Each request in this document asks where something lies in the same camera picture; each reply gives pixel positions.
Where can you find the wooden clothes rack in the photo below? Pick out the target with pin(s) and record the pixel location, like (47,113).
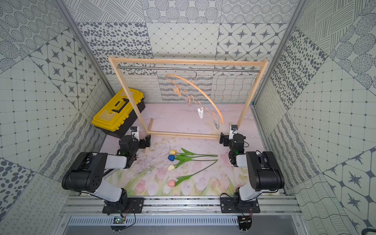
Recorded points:
(115,61)

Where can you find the pink tulip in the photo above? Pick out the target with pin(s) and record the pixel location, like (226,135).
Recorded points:
(179,180)

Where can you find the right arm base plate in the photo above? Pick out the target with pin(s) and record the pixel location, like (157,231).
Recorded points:
(229,205)

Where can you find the grey clothespin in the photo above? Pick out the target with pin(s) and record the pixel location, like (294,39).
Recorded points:
(216,124)

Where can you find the floral table mat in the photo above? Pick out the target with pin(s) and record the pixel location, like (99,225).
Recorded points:
(148,175)

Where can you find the circuit board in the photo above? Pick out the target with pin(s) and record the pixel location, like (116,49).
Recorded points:
(244,223)
(118,224)

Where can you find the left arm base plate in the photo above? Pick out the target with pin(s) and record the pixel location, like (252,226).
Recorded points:
(133,204)

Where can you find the peach clothespin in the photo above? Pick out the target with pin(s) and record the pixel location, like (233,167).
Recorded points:
(177,90)

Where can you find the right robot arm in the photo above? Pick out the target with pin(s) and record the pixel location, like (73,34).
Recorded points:
(264,173)

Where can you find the white clothespin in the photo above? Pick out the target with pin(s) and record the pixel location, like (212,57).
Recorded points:
(200,112)

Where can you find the right circuit board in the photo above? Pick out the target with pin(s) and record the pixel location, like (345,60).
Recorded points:
(244,223)

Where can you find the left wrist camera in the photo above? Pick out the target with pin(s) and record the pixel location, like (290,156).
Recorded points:
(134,131)

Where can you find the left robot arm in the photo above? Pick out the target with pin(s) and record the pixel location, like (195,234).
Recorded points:
(86,174)

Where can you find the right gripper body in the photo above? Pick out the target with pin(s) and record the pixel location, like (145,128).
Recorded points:
(226,142)

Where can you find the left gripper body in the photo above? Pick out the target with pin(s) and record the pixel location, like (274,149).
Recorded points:
(142,141)

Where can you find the blue tulip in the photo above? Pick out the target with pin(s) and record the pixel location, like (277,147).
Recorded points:
(184,159)

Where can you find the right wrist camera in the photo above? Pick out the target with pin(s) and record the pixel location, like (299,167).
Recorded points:
(233,131)

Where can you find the yellow black toolbox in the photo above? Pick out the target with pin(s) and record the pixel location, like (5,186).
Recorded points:
(116,117)

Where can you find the left circuit board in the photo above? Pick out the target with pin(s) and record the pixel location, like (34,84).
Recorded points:
(118,224)

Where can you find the aluminium rail frame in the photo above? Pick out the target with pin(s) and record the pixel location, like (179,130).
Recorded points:
(192,205)

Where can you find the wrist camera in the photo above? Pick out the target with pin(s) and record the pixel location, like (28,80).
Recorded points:
(134,131)
(233,131)

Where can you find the yellow tulip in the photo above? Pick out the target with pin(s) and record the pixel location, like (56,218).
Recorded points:
(189,153)

